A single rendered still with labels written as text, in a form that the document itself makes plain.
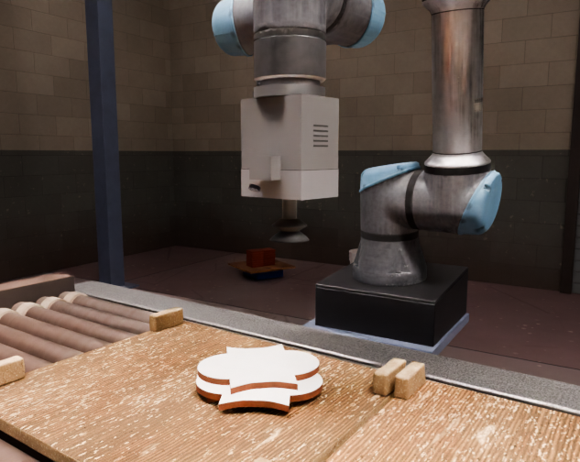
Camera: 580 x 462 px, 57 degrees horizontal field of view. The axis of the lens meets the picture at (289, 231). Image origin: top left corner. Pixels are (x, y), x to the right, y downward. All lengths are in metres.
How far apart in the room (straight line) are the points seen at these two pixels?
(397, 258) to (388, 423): 0.52
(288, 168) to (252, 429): 0.27
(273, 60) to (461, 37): 0.49
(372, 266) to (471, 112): 0.34
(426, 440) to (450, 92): 0.60
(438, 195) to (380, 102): 4.70
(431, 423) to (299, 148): 0.31
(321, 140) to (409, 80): 5.05
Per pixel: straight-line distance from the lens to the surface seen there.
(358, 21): 0.65
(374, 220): 1.05
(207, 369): 0.66
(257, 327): 0.95
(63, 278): 1.26
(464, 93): 0.98
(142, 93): 6.92
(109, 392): 0.69
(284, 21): 0.56
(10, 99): 5.88
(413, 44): 5.63
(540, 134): 5.27
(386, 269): 1.06
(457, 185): 0.98
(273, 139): 0.55
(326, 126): 0.56
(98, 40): 5.04
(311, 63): 0.55
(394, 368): 0.67
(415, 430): 0.59
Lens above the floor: 1.21
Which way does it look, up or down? 8 degrees down
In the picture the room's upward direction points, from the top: straight up
